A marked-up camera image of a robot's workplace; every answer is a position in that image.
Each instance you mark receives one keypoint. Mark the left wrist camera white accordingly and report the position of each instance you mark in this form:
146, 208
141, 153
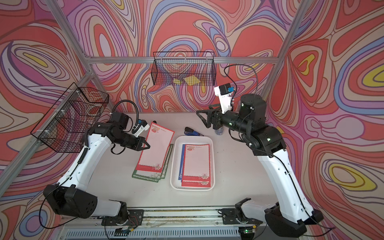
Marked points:
140, 127

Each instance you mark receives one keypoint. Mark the blue lid pen tube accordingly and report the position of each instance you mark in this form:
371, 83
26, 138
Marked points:
220, 131

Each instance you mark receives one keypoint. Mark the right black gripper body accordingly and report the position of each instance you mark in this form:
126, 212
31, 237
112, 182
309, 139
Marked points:
227, 120

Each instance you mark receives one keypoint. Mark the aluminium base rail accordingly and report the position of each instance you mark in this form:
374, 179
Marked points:
187, 223

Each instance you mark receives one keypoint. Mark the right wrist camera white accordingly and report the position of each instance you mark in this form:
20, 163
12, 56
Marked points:
225, 94

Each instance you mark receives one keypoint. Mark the yellow sticky note small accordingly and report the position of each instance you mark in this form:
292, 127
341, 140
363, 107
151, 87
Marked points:
177, 82

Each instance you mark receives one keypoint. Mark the blue black stapler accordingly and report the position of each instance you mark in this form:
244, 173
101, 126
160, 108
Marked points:
190, 132

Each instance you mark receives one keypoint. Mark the red bordered stationery sheet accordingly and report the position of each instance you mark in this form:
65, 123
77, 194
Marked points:
151, 160

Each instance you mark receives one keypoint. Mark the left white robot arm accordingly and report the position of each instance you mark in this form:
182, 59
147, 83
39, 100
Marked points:
69, 196

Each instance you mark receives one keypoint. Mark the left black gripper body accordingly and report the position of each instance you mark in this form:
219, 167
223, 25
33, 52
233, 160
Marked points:
130, 141

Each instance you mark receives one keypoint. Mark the left black wire basket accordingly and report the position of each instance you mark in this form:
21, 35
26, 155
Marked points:
76, 110

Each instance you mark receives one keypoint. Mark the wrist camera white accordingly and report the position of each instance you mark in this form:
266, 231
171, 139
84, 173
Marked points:
225, 94
140, 127

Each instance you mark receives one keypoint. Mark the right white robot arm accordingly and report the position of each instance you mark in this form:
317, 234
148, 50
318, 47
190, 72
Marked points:
291, 215

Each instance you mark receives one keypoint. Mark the white plastic storage tray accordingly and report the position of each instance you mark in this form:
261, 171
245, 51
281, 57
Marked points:
190, 140

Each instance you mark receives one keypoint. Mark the black wire basket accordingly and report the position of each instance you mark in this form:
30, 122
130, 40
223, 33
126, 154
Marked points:
76, 110
178, 64

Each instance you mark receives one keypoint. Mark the yellow sticky note large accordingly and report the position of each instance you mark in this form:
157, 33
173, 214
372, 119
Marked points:
192, 80

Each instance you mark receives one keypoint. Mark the back black wire basket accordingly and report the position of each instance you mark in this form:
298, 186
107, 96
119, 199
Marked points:
178, 64

